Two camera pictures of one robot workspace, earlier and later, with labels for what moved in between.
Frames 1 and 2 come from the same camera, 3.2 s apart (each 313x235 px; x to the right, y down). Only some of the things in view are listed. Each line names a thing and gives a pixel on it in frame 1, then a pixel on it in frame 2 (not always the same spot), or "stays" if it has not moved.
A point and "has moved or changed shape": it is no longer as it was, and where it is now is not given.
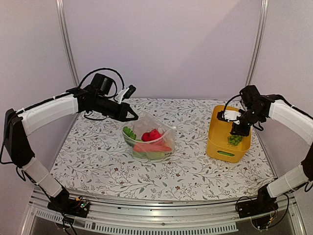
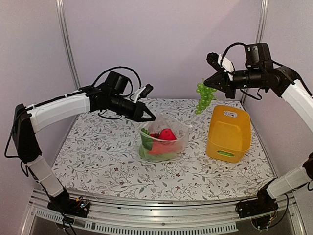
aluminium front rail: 193,217 stays
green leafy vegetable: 130,133 to 146,143
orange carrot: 150,147 to 159,147
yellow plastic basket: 218,147 stays
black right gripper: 243,132 to 220,80
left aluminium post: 62,19 stays
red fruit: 152,134 to 167,134
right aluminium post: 259,42 stays
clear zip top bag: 149,137 has moved or changed shape
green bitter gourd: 226,153 stays
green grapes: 234,140 to 207,94
